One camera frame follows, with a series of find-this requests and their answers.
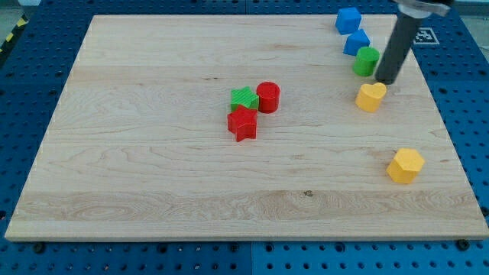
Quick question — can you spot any green cylinder block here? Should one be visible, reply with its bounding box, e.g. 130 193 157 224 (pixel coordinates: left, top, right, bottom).
352 47 380 76

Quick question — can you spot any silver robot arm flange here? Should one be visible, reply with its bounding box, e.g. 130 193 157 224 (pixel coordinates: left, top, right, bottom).
393 0 454 19

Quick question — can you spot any red star block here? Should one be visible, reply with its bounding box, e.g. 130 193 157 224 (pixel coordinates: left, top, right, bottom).
227 105 257 142

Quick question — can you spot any green star block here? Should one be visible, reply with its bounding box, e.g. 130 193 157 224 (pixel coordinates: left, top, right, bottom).
230 86 259 112

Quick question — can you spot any red cylinder block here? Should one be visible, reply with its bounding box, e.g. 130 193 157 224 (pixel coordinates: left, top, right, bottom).
256 82 280 113

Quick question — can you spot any wooden board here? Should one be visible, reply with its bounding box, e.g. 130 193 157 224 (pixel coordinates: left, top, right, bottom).
5 15 488 241

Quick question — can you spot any yellow heart block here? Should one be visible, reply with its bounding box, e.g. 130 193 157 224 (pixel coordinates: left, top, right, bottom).
355 82 387 113

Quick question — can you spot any blue pentagon block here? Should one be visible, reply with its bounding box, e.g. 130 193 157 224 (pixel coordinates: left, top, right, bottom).
343 29 371 56

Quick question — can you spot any blue cube block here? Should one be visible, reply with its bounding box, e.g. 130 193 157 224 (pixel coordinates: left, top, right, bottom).
335 7 362 35

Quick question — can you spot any yellow hexagon block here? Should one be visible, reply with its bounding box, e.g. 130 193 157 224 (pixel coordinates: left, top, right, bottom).
386 148 426 184

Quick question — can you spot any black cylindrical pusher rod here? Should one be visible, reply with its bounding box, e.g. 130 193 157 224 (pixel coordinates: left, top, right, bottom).
375 11 426 85

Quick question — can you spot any black white fiducial marker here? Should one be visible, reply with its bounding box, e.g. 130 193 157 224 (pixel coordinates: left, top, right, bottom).
413 27 439 45

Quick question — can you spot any yellow black hazard tape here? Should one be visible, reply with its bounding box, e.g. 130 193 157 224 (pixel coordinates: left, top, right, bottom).
1 14 29 56

